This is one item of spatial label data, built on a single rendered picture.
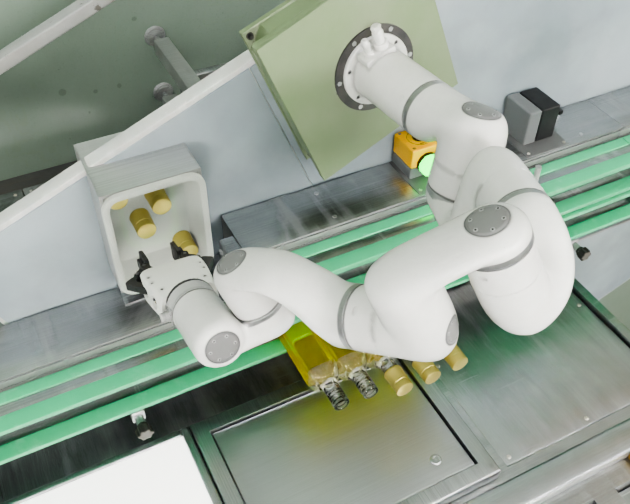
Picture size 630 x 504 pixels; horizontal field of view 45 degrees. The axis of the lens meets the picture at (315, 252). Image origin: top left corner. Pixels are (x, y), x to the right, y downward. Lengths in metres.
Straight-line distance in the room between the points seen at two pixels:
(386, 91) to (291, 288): 0.41
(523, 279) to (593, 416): 0.78
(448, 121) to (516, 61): 0.55
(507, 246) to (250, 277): 0.33
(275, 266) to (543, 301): 0.33
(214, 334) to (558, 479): 0.73
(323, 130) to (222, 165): 0.19
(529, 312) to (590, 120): 0.95
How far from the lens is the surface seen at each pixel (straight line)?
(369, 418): 1.47
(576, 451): 1.52
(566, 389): 1.64
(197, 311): 1.05
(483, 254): 0.82
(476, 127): 1.09
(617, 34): 1.82
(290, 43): 1.22
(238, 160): 1.38
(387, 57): 1.26
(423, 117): 1.15
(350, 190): 1.49
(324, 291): 0.94
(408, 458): 1.44
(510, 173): 1.00
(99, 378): 1.36
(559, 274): 0.94
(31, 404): 1.36
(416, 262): 0.83
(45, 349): 1.40
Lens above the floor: 1.78
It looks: 39 degrees down
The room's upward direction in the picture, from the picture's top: 144 degrees clockwise
